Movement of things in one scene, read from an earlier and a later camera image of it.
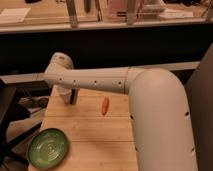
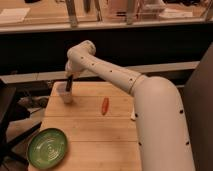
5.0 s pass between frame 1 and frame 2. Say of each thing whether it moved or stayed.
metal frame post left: stayed
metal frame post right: stayed
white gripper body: moved
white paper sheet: stayed
